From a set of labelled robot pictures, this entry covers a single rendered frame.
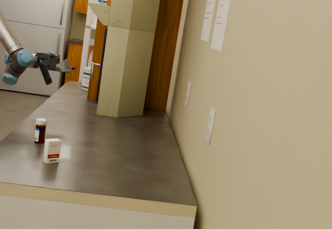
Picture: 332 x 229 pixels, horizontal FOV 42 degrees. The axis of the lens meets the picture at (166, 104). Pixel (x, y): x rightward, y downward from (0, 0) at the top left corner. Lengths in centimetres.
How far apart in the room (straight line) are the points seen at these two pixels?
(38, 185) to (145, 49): 123
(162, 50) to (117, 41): 46
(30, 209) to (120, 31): 118
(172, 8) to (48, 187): 159
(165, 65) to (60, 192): 149
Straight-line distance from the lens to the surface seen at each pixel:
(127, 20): 226
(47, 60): 233
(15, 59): 222
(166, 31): 264
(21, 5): 737
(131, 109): 238
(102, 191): 135
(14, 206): 139
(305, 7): 83
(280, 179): 81
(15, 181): 137
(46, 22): 728
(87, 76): 299
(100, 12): 227
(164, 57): 265
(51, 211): 137
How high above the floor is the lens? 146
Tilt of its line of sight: 10 degrees down
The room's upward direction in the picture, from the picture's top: 9 degrees clockwise
